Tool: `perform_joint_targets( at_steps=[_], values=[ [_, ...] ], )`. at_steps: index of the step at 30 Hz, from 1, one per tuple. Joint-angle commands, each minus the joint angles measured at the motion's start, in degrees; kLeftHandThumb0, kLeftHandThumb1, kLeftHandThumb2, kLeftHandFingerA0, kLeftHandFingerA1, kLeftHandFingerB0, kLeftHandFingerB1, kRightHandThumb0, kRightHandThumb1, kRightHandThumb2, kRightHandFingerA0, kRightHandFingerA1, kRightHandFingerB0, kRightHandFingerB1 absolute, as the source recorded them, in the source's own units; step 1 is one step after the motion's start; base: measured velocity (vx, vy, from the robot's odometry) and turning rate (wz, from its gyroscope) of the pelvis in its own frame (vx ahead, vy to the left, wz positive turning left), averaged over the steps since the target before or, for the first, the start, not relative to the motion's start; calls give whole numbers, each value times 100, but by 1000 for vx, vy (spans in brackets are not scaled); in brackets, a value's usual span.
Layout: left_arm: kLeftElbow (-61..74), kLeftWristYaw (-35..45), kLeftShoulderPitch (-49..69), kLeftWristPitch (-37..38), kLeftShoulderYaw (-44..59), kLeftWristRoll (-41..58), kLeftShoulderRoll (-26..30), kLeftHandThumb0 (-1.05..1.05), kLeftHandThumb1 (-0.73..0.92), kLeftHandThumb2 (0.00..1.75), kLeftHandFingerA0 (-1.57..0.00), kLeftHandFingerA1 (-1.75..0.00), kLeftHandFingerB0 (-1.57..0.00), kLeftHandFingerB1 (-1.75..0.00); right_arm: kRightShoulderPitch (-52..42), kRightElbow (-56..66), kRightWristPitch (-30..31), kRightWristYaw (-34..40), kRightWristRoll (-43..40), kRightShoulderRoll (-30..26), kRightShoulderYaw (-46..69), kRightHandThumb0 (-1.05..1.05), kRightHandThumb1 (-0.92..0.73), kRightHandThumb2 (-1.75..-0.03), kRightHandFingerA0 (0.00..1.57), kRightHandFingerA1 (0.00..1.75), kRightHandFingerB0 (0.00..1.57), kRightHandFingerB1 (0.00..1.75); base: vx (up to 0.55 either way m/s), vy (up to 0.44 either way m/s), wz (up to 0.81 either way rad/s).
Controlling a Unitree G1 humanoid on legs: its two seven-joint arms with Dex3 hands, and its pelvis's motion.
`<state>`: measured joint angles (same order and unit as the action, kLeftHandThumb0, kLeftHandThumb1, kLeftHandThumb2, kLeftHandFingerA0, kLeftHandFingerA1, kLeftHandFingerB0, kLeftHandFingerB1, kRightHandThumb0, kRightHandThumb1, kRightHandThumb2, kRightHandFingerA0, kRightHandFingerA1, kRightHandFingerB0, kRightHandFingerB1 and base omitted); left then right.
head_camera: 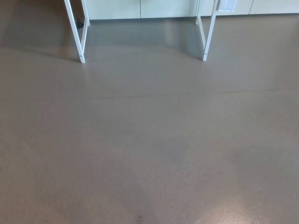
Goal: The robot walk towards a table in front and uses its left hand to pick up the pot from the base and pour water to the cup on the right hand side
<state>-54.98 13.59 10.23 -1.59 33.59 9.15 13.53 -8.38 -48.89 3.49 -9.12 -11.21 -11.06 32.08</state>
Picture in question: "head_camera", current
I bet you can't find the white table leg frame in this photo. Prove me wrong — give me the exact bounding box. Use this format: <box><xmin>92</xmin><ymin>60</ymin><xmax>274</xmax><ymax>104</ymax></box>
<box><xmin>63</xmin><ymin>0</ymin><xmax>91</xmax><ymax>63</ymax></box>
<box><xmin>195</xmin><ymin>0</ymin><xmax>220</xmax><ymax>62</ymax></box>

